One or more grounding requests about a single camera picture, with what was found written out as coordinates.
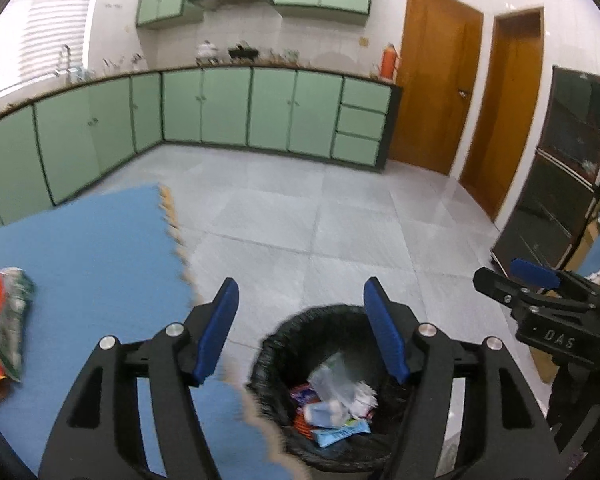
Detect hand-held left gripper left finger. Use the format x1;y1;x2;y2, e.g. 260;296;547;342
37;276;241;480

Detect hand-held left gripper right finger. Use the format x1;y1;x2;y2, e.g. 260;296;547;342
362;276;563;480

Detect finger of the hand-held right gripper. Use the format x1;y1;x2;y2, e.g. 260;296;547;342
472;266;548;318
510;258;600;303

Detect white tissue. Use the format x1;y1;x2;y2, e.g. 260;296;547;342
350;382;379;413

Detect clear plastic bottle red label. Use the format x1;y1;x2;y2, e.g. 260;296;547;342
307;352;362;406

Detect black trash bin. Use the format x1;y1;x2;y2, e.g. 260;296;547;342
247;304;421;473

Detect black glass cabinet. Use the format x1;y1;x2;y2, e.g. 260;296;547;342
490;65;600;273

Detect blue foam mat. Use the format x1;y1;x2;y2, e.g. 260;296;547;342
0;185;306;480

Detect brown wooden door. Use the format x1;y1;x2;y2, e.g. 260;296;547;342
390;0;483;176
460;7;545;221

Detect green white plastic packet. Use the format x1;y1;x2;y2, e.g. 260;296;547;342
0;267;35;382

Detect green lower kitchen cabinets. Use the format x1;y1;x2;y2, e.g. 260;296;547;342
0;66;403;233

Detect orange thermos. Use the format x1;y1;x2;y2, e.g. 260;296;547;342
380;43;398;81

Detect white window blind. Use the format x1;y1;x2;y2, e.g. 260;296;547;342
0;0;101;96

